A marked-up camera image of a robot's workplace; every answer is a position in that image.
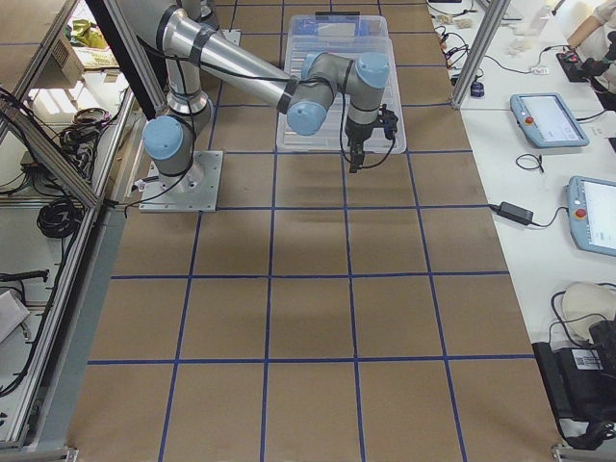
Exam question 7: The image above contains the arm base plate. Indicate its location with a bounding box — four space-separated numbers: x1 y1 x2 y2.
138 150 223 213

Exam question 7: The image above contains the aluminium frame post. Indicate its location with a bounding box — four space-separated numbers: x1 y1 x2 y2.
450 0 510 110

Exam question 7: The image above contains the clear plastic box lid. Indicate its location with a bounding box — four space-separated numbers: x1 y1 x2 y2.
275 36 408 156

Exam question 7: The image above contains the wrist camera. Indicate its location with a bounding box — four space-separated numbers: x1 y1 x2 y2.
376 104 398 141

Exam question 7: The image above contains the teach pendant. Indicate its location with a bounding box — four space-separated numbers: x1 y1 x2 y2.
566 175 615 256
509 93 589 148

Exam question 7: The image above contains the far teach pendant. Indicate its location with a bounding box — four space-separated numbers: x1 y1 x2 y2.
509 93 589 148

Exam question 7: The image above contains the clear plastic storage box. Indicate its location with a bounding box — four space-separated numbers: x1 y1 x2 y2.
283 14 398 90

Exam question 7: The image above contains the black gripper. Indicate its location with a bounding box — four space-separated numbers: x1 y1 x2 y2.
345 108 378 173

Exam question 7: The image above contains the black box latch handle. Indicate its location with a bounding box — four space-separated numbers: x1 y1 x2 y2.
314 11 361 16

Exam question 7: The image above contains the near teach pendant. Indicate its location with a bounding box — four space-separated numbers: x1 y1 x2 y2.
566 175 615 256

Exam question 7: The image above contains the black power adapter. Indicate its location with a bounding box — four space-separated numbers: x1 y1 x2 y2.
497 202 533 226

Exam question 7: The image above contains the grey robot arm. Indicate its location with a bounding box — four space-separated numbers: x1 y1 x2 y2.
120 1 398 173

